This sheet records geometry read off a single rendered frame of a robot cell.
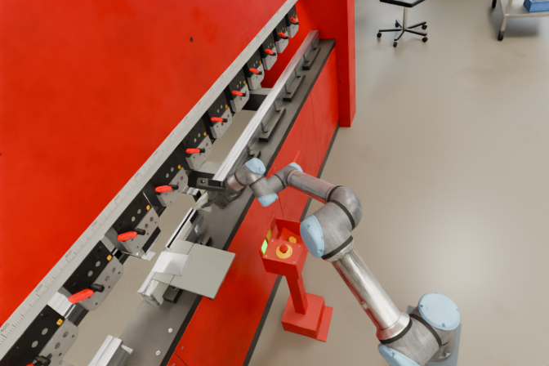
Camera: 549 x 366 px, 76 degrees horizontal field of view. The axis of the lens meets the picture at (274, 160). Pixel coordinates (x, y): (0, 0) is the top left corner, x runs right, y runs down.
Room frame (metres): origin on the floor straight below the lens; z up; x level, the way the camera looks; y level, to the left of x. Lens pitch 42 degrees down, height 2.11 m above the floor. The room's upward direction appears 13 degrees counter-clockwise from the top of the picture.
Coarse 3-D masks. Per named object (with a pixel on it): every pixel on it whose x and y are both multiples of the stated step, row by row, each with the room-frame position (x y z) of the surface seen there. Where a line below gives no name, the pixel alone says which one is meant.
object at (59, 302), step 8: (160, 208) 1.19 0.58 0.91; (128, 256) 0.97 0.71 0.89; (56, 296) 0.79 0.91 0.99; (64, 296) 0.78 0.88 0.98; (48, 304) 0.76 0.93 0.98; (56, 304) 0.75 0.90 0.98; (64, 304) 0.74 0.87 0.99; (72, 304) 0.74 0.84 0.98; (64, 312) 0.71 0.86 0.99; (72, 312) 0.72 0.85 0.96; (80, 312) 0.73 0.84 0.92; (72, 320) 0.70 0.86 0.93; (80, 320) 0.72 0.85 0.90
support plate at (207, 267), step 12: (180, 240) 0.90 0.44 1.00; (180, 252) 0.85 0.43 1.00; (192, 252) 0.83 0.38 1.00; (204, 252) 0.82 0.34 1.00; (216, 252) 0.81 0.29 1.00; (228, 252) 0.80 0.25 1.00; (192, 264) 0.78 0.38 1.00; (204, 264) 0.77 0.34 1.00; (216, 264) 0.76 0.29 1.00; (228, 264) 0.75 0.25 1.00; (156, 276) 0.76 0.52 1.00; (168, 276) 0.75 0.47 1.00; (180, 276) 0.74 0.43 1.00; (192, 276) 0.73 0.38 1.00; (204, 276) 0.72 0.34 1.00; (216, 276) 0.71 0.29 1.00; (192, 288) 0.68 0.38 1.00; (204, 288) 0.67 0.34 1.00; (216, 288) 0.66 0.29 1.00
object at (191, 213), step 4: (192, 208) 1.06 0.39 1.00; (188, 212) 1.04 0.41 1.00; (192, 212) 1.04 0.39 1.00; (196, 212) 1.04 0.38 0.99; (188, 216) 1.03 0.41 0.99; (192, 216) 1.02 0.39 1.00; (196, 216) 1.04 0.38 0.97; (184, 220) 1.01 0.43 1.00; (192, 220) 1.01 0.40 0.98; (180, 224) 0.99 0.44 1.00; (184, 224) 0.99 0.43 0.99; (180, 228) 0.97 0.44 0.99; (176, 232) 0.95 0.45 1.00; (172, 236) 0.93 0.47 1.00; (172, 240) 0.92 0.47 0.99; (168, 244) 0.90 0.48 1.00; (168, 248) 0.89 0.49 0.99
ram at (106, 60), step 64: (0, 0) 0.83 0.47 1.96; (64, 0) 0.95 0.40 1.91; (128, 0) 1.12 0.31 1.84; (192, 0) 1.37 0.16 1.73; (256, 0) 1.81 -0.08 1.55; (0, 64) 0.76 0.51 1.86; (64, 64) 0.87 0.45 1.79; (128, 64) 1.03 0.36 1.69; (192, 64) 1.27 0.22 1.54; (0, 128) 0.69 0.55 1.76; (64, 128) 0.79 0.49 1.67; (128, 128) 0.93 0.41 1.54; (0, 192) 0.61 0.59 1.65; (64, 192) 0.70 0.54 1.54; (0, 256) 0.54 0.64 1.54; (0, 320) 0.45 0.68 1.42
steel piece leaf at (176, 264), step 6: (168, 258) 0.83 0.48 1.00; (174, 258) 0.82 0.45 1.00; (180, 258) 0.82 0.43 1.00; (186, 258) 0.81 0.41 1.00; (168, 264) 0.80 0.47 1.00; (174, 264) 0.80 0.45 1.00; (180, 264) 0.79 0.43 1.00; (186, 264) 0.78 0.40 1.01; (162, 270) 0.78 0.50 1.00; (168, 270) 0.77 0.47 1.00; (174, 270) 0.77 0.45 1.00; (180, 270) 0.76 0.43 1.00
